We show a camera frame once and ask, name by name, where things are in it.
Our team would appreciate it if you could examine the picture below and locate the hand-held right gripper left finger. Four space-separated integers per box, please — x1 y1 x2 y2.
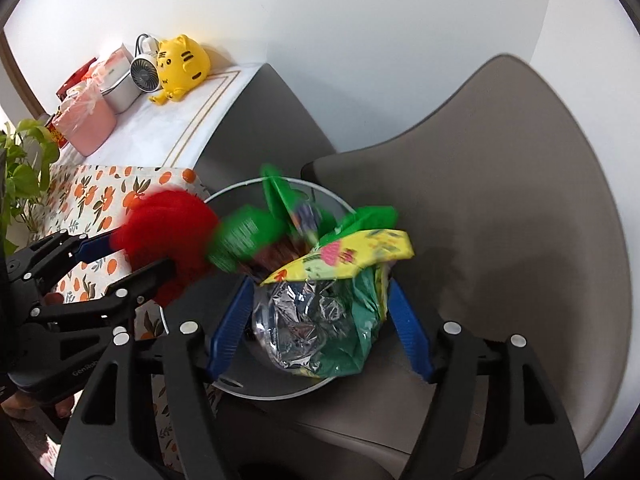
54 275 256 480

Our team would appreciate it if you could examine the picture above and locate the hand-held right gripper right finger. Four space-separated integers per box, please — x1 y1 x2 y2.
387 279 586 480

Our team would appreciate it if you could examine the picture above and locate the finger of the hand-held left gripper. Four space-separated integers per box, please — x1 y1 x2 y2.
7 229 121 294
29 258 176 329

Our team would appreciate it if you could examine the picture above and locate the grey trash bin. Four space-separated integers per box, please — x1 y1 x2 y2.
159 178 397 401

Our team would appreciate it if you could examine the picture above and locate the red knit ball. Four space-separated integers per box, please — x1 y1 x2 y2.
117 188 221 307

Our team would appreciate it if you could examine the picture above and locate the green wrapper with white label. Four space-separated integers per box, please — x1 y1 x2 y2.
207 204 286 274

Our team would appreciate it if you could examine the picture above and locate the yellow green snack bag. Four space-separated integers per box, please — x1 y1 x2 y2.
252 204 416 379

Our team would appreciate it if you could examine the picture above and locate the small green snack wrapper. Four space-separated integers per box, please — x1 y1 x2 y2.
259 162 332 242

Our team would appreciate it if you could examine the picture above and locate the person's left hand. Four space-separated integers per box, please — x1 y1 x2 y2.
0 391 77 421

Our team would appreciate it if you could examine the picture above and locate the green potted plant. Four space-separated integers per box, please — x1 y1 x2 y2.
0 118 61 256

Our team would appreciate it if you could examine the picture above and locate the pink cylindrical container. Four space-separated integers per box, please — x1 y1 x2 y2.
52 79 119 157

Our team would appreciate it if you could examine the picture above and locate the white square container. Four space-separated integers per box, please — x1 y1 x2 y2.
97 44 142 111

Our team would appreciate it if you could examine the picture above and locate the red gift bag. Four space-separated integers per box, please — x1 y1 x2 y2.
45 57 99 150

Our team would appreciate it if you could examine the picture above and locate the taupe dining chair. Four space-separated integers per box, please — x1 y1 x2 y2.
215 53 629 480

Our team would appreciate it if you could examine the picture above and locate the small white desk fan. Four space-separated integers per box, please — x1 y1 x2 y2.
129 33 161 95

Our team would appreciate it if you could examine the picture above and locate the yellow tiger toy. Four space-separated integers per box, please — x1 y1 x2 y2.
148 33 210 106

